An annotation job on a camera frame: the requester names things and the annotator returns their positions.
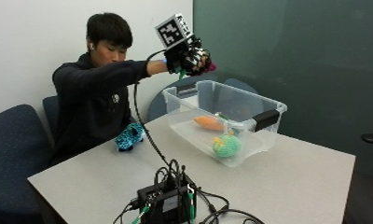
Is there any pink soft toy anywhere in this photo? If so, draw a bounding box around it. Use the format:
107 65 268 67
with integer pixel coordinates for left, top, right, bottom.
203 61 217 75

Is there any white marker cube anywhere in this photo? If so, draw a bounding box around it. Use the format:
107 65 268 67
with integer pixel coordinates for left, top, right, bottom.
155 13 196 49

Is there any blue office chair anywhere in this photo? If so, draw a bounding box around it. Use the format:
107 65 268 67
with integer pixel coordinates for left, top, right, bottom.
223 77 259 95
42 95 60 138
0 104 55 224
146 73 219 122

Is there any orange carrot soft toy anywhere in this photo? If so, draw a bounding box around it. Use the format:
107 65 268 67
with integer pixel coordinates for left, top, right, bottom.
193 115 227 132

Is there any clear plastic storage bin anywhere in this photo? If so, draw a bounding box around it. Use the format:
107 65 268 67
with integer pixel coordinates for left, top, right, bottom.
162 79 289 168

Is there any green round soft toy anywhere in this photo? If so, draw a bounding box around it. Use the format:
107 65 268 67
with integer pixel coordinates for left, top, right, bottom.
212 133 243 159

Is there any the person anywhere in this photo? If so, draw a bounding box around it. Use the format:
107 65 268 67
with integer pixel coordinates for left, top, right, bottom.
50 12 170 166

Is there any blue spotted soft toy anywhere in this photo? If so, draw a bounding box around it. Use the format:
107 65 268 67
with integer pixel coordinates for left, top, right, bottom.
114 122 146 153

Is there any black electronics box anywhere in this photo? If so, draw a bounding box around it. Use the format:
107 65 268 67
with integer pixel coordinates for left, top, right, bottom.
136 180 197 224

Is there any black glove cable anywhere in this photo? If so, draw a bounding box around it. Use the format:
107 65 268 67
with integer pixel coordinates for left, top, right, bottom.
132 49 172 167

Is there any green cable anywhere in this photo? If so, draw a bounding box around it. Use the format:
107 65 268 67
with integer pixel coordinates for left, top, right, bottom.
187 190 196 224

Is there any black looped cable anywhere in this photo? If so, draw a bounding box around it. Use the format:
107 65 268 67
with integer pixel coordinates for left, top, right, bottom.
197 194 267 224

